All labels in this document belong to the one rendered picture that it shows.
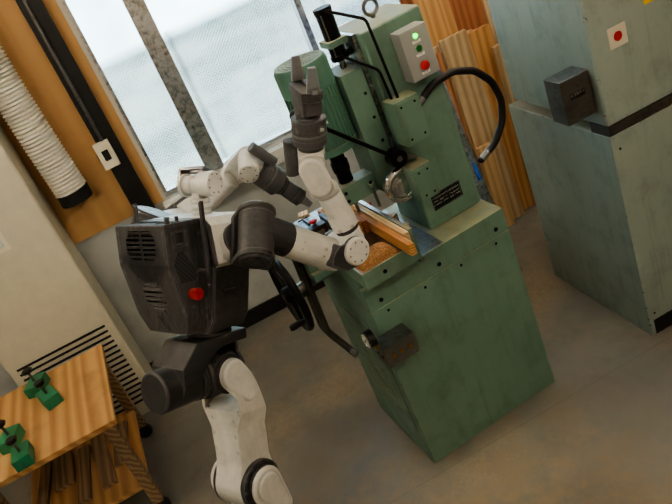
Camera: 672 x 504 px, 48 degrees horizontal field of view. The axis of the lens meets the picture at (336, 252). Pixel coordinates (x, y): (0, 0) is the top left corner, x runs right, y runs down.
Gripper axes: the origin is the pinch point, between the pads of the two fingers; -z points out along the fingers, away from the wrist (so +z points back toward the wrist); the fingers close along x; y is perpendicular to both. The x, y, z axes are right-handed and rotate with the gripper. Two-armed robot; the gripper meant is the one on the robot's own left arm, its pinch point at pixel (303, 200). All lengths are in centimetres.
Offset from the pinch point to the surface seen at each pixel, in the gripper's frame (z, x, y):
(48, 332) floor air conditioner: 12, -120, -115
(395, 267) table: -26.7, 26.4, -1.7
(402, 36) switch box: 9, 14, 58
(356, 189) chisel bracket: -14.0, 0.4, 12.8
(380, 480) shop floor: -86, 10, -71
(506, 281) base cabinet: -75, 19, 16
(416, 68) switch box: -1, 14, 53
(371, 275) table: -20.8, 26.4, -7.9
